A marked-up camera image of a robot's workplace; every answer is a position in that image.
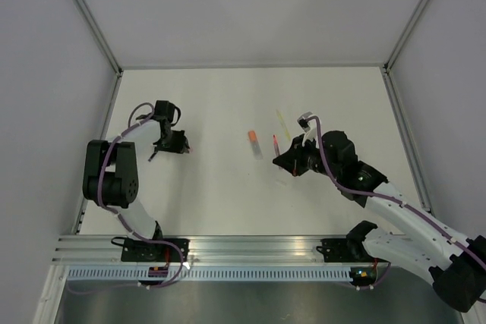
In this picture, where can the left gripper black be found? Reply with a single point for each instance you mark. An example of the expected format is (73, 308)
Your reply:
(182, 146)

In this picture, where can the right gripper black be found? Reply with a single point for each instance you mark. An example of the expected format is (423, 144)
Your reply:
(291, 160)

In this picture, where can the red pink pen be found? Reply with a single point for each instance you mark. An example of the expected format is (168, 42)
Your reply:
(276, 149)

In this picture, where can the purple ink refill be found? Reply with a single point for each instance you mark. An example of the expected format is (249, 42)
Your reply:
(152, 156)

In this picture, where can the orange highlighter pen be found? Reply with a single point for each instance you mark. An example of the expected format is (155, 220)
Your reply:
(255, 146)

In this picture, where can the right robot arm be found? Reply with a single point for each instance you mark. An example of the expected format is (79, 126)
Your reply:
(452, 263)

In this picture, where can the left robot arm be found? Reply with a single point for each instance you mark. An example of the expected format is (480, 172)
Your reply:
(111, 178)

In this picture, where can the yellow pen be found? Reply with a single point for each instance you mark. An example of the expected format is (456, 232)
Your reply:
(283, 125)

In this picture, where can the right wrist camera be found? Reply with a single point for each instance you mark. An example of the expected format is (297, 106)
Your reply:
(307, 124)

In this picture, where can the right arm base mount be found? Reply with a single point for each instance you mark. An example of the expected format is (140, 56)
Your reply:
(342, 250)

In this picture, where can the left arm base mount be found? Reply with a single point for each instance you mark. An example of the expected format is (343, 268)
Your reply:
(142, 252)

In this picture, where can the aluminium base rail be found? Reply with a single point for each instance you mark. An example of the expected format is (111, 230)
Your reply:
(203, 251)

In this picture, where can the slotted cable duct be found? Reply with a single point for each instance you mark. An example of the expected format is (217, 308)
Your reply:
(213, 274)

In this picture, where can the left frame post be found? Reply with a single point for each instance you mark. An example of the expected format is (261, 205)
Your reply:
(98, 35)

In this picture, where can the frame post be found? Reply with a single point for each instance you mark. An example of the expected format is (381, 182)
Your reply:
(98, 35)
(406, 33)

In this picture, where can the right frame post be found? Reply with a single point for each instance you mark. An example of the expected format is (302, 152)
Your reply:
(406, 33)

